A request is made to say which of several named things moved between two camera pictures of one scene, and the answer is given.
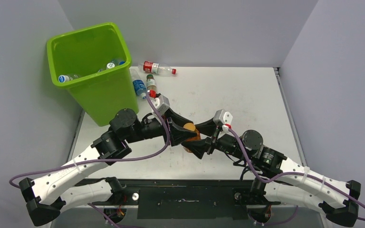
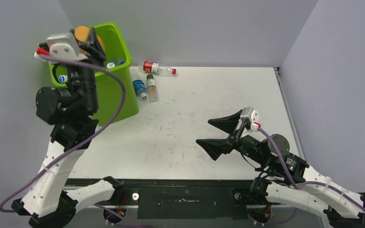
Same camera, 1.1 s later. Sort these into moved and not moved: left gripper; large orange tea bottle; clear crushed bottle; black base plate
Moved: left gripper
Not moved: large orange tea bottle; black base plate; clear crushed bottle
